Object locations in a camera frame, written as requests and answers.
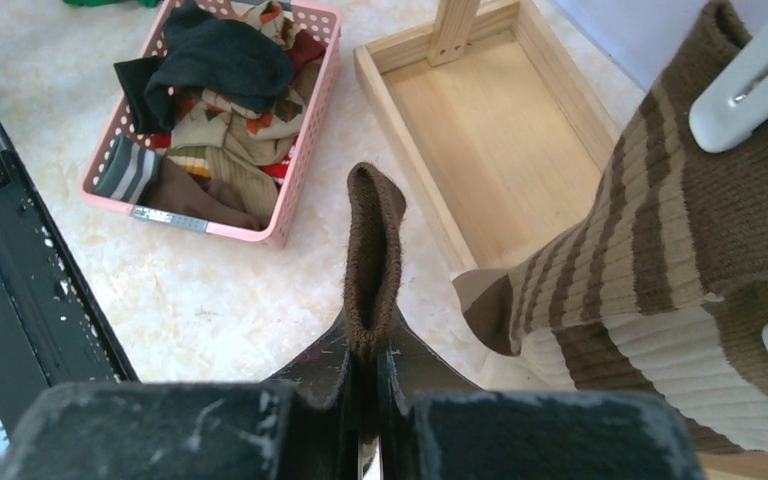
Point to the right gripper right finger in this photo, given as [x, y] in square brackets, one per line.
[436, 424]

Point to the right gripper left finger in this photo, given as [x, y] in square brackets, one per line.
[298, 423]

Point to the striped socks in basket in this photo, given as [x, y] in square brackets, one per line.
[221, 162]

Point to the cream brown wide-striped sock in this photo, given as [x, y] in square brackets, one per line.
[708, 362]

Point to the wooden rack stand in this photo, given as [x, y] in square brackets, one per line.
[505, 145]

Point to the black sock in basket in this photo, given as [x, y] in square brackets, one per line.
[204, 52]

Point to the green cloth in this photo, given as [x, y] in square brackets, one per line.
[99, 3]

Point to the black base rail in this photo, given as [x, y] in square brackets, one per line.
[52, 329]

